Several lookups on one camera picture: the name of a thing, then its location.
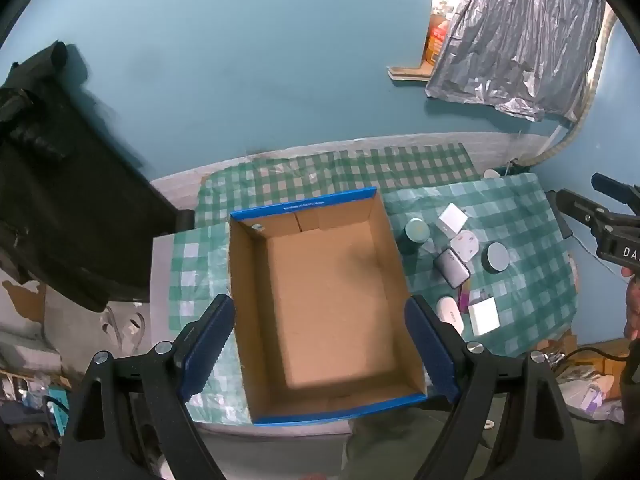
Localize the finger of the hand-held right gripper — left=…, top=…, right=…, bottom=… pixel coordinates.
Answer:
left=591, top=172, right=640, bottom=211
left=555, top=188, right=616, bottom=233

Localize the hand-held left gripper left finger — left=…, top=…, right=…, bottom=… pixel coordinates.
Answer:
left=57, top=294, right=236, bottom=480

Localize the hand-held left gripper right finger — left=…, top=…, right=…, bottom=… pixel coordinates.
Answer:
left=404, top=295, right=583, bottom=480

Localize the white earbud case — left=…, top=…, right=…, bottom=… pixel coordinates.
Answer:
left=435, top=296, right=466, bottom=333

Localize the white power adapter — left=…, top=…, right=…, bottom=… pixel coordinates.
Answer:
left=467, top=296, right=501, bottom=336

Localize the black round disc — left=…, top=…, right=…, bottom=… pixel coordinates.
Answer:
left=481, top=241, right=511, bottom=274

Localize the cardboard box with blue rim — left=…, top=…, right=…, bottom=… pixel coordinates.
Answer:
left=227, top=187, right=428, bottom=426

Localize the green round tin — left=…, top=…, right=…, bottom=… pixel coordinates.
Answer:
left=404, top=217, right=430, bottom=256

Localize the person's right hand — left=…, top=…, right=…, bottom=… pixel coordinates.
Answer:
left=620, top=265, right=640, bottom=341

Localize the large-check green plastic sheet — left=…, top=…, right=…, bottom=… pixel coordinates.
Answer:
left=172, top=172, right=581, bottom=426

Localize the grey rounded case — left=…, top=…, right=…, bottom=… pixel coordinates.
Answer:
left=432, top=249, right=471, bottom=290

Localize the green jacket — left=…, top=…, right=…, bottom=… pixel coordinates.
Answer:
left=342, top=400, right=501, bottom=480

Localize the white plug adapter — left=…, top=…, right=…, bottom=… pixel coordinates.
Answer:
left=448, top=230, right=481, bottom=263

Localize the white cube charger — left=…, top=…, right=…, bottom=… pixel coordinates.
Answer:
left=437, top=203, right=469, bottom=235

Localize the silver plastic sheet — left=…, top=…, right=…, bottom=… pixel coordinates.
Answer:
left=425, top=0, right=608, bottom=123

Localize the small-check green cloth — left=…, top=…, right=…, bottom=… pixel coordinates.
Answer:
left=192, top=142, right=481, bottom=231

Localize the wooden shelf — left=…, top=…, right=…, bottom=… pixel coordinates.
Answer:
left=387, top=64, right=433, bottom=83

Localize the orange bottle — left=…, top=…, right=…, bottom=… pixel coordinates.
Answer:
left=424, top=12, right=451, bottom=66

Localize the beige rope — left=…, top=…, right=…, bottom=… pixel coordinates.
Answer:
left=520, top=5, right=618, bottom=166

